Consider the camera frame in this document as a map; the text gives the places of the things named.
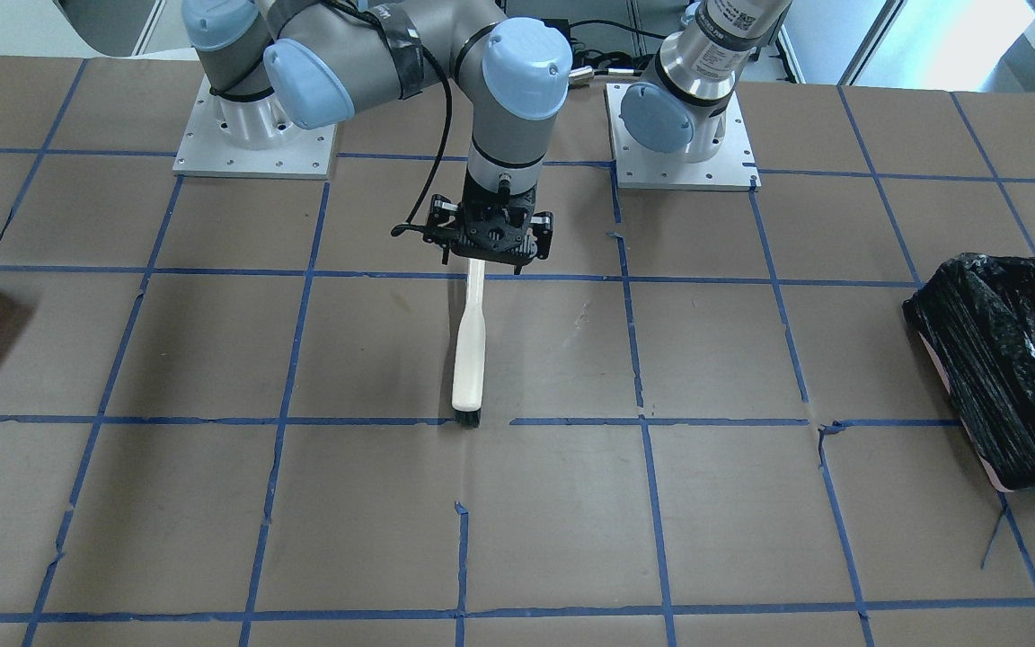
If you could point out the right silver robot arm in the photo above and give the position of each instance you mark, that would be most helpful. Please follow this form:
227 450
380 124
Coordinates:
319 63

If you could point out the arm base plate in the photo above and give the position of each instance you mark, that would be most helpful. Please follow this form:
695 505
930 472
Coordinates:
250 140
717 156

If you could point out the silver flashlight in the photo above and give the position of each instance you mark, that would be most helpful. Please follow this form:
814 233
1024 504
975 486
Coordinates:
581 77

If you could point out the cream hand brush black bristles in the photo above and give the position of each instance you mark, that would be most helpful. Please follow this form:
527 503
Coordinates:
468 378

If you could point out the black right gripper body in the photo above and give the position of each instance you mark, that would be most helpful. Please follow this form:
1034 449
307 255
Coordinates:
544 223

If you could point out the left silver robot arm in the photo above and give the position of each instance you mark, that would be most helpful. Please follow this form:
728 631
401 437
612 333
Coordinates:
678 107

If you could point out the bin with black trash bag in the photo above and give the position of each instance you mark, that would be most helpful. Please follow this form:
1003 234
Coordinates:
977 316

